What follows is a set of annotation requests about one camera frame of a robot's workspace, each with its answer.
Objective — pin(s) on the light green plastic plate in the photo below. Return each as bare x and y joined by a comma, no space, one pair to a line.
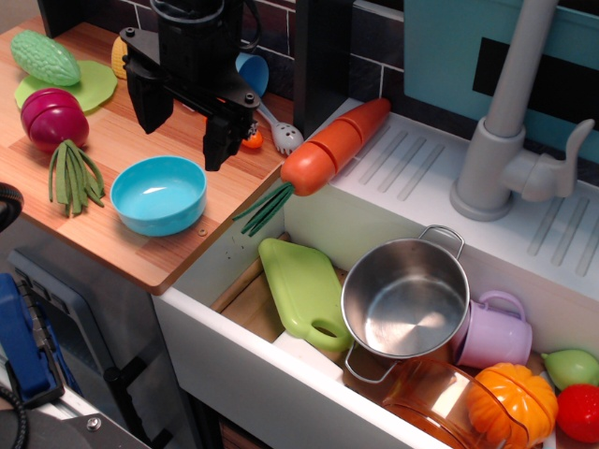
96,86

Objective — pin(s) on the green toy bitter gourd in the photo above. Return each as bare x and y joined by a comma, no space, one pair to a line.
45,59

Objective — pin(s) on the grey slotted plastic spoon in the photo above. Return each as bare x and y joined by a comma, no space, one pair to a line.
285,136

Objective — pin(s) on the green felt carrot leaves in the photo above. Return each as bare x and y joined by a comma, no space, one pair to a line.
74,180

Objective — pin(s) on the grey toy faucet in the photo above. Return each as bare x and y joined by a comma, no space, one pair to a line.
496,165

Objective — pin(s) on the small orange toy fruit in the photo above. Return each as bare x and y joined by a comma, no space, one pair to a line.
254,141

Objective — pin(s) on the blue clamp device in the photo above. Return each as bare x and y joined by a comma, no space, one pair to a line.
34,371

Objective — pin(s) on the yellow toy corn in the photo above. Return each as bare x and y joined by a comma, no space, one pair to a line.
118,52

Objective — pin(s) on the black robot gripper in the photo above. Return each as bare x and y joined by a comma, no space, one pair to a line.
191,57

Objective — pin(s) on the lilac plastic mug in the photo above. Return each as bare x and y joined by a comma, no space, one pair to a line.
495,330

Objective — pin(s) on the green toy pear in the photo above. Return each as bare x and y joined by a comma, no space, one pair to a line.
569,367

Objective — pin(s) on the purple toy onion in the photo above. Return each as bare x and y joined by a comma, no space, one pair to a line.
50,116

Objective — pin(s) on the white toy sink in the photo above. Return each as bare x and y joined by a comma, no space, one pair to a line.
546,254

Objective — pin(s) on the orange toy carrot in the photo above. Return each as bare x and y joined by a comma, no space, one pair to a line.
318,160

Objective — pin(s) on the black vertical post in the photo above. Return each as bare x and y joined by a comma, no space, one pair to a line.
322,60

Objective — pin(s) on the blue plastic bowl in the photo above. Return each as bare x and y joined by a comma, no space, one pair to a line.
160,196

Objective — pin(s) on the orange toy pumpkin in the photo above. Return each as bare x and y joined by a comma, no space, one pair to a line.
510,405

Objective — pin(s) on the red toy strawberry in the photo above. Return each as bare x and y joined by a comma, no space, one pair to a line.
578,412

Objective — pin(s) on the green plastic cutting board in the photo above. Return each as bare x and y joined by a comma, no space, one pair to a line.
306,292

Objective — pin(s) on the blue plastic cup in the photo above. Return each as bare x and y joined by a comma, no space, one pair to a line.
254,70

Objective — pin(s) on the stainless steel pot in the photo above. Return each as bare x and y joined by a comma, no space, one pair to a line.
406,297

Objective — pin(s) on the teal board with black rectangle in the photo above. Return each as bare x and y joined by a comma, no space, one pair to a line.
454,53

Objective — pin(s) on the transparent orange plastic container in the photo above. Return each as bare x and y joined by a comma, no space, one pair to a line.
452,406

